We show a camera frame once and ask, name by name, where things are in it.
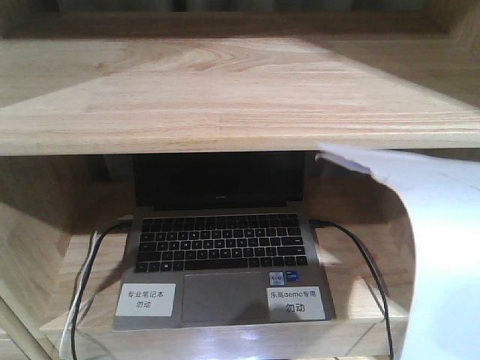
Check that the white paper sheet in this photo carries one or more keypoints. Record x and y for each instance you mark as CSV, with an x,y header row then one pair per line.
x,y
441,197

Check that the silver laptop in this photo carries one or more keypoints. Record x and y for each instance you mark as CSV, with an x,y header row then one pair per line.
x,y
221,239

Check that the wooden shelf unit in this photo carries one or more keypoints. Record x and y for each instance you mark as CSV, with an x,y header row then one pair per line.
x,y
110,83

